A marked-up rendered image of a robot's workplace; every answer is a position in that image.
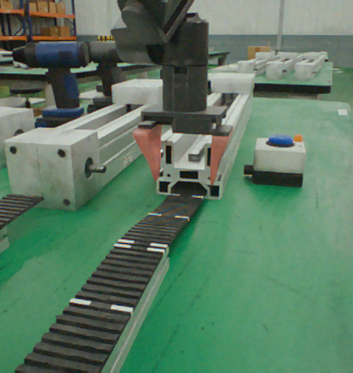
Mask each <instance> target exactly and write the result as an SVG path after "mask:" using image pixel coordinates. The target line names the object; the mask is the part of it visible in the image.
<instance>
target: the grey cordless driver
mask: <svg viewBox="0 0 353 373"><path fill-rule="evenodd" d="M85 43H86V45H87V46H88V54H89V63H91V62H93V63H98V66H96V69H97V75H98V76H99V77H101V79H102V88H103V92H104V95H96V96H95V97H94V98H93V99H92V102H90V103H89V104H87V113H88V114H91V113H94V112H97V111H99V110H102V109H103V108H106V107H110V106H111V105H114V104H116V103H112V85H115V84H118V83H121V82H124V81H123V76H122V70H121V68H120V67H118V66H117V64H118V63H125V62H124V61H123V60H122V59H121V58H120V57H119V55H118V53H117V50H116V45H115V42H92V44H91V43H89V42H85Z"/></svg>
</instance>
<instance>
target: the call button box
mask: <svg viewBox="0 0 353 373"><path fill-rule="evenodd" d="M305 166H306V148H305V144H304V142H295V141H294V140H293V143H291V144H275V143H271V142H268V138H261V137H260V138H257V141H256V149H255V157H254V165H248V164H245V165H244V175H252V176H253V180H252V182H253V184H259V185H270V186H281V187H303V181H304V175H303V174H304V172H305Z"/></svg>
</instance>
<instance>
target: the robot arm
mask: <svg viewBox="0 0 353 373"><path fill-rule="evenodd" d="M194 1H195V0H117V6H118V8H119V10H120V11H121V13H122V14H121V16H120V17H119V18H118V19H117V21H116V23H115V24H114V25H113V27H112V29H111V30H110V33H111V35H112V36H113V38H114V39H115V45H116V50H117V53H118V55H119V57H120V58H121V59H122V60H123V61H124V62H125V63H128V64H137V65H153V66H162V104H153V105H151V106H149V107H147V108H145V109H143V110H141V111H140V113H141V121H140V122H139V123H138V124H137V129H136V130H135V131H133V132H132V133H133V137H134V139H135V141H136V143H137V145H138V146H139V147H140V149H141V151H142V153H143V155H144V157H145V158H146V159H147V162H148V165H149V167H150V169H151V172H152V176H153V178H154V181H157V180H158V179H159V177H160V169H161V148H162V125H172V133H181V134H197V135H211V166H210V183H211V186H213V184H214V182H215V180H216V174H217V170H218V167H219V163H220V160H221V156H222V154H223V152H224V151H225V149H226V145H227V143H228V142H229V140H230V138H231V134H232V133H233V131H234V127H233V126H232V125H231V124H221V123H222V119H226V110H227V107H212V106H207V74H208V43H209V22H207V19H201V18H200V17H199V14H198V12H188V9H189V7H191V5H192V4H193V3H194ZM166 64H171V66H163V65H166ZM213 123H215V124H216V126H215V127H214V128H213Z"/></svg>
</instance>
